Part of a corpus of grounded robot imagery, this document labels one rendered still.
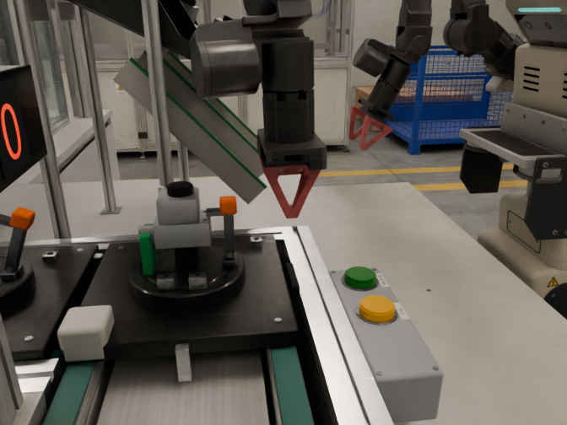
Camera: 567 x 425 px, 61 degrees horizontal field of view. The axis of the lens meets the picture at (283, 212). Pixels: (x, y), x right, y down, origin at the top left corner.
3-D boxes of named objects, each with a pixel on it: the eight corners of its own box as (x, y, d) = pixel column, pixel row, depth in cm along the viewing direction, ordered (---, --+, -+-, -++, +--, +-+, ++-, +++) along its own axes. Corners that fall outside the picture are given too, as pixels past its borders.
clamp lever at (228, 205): (237, 251, 60) (235, 195, 58) (238, 259, 59) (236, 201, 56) (208, 253, 60) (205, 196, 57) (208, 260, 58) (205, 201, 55)
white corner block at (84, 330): (117, 334, 53) (112, 303, 51) (109, 362, 49) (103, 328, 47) (72, 337, 52) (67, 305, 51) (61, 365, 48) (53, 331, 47)
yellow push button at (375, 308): (386, 307, 57) (388, 293, 57) (398, 327, 54) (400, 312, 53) (354, 309, 57) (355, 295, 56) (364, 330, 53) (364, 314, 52)
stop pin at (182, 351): (192, 373, 51) (190, 341, 49) (191, 381, 50) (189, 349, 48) (179, 374, 50) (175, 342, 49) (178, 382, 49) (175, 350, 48)
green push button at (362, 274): (369, 277, 64) (370, 265, 63) (379, 293, 60) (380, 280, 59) (340, 280, 63) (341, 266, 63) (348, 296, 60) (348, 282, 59)
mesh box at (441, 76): (481, 130, 570) (495, 42, 532) (527, 149, 490) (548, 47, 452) (380, 135, 551) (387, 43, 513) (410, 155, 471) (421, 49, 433)
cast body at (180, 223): (211, 231, 60) (207, 177, 57) (211, 246, 56) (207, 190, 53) (143, 234, 59) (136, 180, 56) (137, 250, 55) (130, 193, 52)
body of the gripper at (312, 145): (266, 169, 50) (262, 97, 47) (257, 143, 60) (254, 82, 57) (327, 164, 51) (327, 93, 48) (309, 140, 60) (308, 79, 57)
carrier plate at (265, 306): (274, 245, 73) (274, 233, 72) (299, 346, 51) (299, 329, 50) (110, 255, 70) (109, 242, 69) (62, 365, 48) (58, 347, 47)
